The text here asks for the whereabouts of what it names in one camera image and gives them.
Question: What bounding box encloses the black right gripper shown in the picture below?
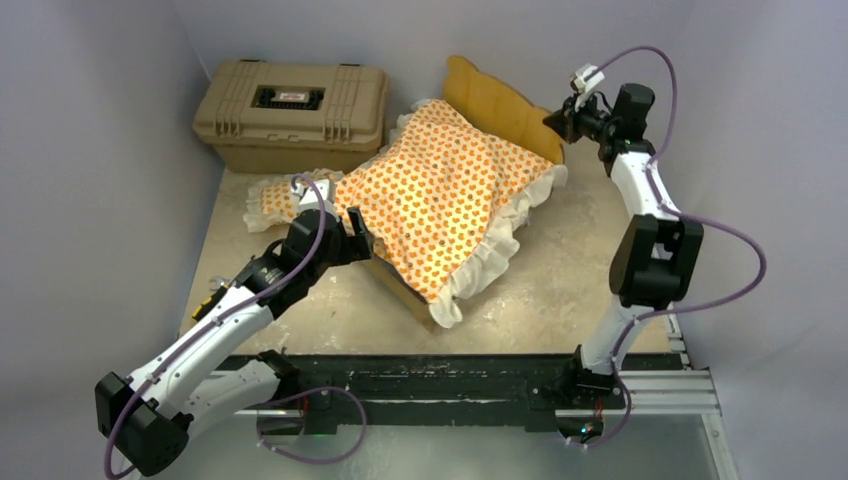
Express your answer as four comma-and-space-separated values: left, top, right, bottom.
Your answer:
545, 88, 616, 145

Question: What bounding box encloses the wooden pet bed frame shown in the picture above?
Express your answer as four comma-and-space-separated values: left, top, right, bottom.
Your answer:
367, 55, 565, 332

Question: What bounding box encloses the orange patterned white blanket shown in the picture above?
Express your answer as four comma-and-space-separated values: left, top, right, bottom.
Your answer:
335, 100, 568, 328

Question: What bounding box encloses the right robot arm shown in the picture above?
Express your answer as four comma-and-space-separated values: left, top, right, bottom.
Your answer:
543, 83, 704, 407

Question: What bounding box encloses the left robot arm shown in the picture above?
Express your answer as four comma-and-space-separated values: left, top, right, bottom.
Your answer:
95, 207, 373, 479

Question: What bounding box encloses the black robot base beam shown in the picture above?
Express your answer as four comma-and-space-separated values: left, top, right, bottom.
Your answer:
218, 352, 627, 435

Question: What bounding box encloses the small orange patterned pillow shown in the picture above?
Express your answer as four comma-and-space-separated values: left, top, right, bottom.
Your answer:
243, 168, 344, 233

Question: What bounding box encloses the silver open-end wrench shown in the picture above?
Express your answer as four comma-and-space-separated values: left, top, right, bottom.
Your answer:
209, 276, 231, 292

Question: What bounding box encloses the tan plastic tool case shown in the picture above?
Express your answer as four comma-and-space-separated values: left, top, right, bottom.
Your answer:
192, 60, 389, 174

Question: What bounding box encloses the yellow black screwdriver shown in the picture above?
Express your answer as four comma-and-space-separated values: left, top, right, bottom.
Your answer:
191, 286, 227, 322

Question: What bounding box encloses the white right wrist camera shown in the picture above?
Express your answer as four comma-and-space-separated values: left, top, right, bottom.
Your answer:
570, 64, 605, 111

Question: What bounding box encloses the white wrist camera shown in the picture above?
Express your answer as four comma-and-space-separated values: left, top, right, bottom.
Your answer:
570, 64, 605, 111
291, 178, 338, 217

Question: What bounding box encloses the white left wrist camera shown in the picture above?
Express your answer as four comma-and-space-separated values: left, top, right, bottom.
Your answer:
291, 178, 338, 217

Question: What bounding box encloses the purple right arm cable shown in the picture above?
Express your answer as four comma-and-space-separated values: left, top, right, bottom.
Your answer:
566, 45, 768, 450

